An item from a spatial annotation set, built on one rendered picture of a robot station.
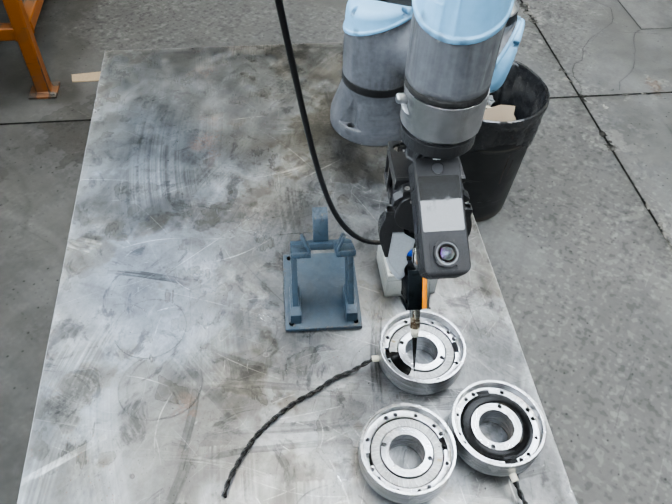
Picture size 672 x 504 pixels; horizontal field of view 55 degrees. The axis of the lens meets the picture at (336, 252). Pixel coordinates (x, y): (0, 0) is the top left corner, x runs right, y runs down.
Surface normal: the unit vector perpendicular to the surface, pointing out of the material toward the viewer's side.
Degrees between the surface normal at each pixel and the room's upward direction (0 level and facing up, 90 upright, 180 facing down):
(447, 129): 90
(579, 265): 0
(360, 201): 0
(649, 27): 0
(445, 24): 88
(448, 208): 32
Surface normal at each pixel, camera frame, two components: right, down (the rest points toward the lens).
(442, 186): 0.11, -0.16
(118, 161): 0.04, -0.65
